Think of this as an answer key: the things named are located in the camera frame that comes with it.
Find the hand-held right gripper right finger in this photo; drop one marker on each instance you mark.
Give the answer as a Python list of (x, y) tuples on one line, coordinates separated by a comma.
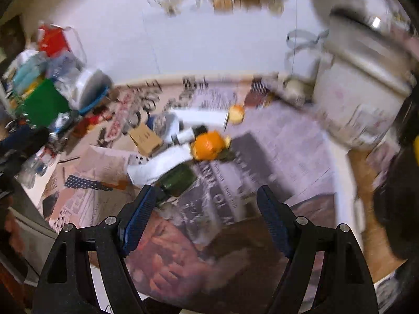
[(275, 219)]

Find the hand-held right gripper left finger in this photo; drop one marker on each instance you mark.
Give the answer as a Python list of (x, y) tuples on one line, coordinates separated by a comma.
[(137, 222)]

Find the green glass bottle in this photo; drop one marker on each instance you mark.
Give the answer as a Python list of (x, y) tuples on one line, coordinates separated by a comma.
[(176, 178)]

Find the small brown cardboard box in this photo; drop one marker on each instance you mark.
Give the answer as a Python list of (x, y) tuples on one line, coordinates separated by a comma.
[(145, 139)]

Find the orange peel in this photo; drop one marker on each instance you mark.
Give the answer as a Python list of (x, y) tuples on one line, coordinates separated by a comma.
[(209, 145)]

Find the white tube with black cap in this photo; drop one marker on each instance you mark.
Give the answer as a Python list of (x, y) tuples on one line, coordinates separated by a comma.
[(186, 134)]

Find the white and blue packet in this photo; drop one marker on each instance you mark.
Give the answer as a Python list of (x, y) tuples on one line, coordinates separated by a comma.
[(162, 121)]

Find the spread newspaper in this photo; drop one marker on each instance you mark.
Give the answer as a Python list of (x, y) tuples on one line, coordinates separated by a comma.
[(262, 170)]

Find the wooden cutting board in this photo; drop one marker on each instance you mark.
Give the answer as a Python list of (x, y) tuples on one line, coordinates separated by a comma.
[(366, 219)]

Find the yellow fruit piece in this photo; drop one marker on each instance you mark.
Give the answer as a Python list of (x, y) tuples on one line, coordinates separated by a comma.
[(237, 113)]

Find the clear plastic bottle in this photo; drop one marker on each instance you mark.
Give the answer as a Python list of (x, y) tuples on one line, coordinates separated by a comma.
[(32, 168)]

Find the white paper roll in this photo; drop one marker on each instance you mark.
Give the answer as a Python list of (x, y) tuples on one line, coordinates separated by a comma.
[(199, 117)]

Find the white bowl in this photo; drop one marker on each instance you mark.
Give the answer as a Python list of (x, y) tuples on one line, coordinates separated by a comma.
[(90, 85)]

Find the green plastic basket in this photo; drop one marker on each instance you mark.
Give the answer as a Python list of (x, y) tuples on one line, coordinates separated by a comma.
[(42, 104)]

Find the white rice cooker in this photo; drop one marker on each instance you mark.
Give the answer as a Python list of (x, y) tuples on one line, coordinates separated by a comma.
[(360, 81)]

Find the clear glass jar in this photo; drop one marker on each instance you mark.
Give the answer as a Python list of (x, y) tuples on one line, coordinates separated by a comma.
[(301, 55)]

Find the teal tissue packs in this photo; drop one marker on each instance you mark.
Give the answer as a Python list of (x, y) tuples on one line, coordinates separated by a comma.
[(29, 70)]

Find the red plastic container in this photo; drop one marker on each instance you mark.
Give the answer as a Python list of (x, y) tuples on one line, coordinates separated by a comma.
[(52, 41)]

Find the white wall hook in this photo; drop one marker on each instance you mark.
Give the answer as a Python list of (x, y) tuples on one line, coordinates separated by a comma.
[(170, 4)]

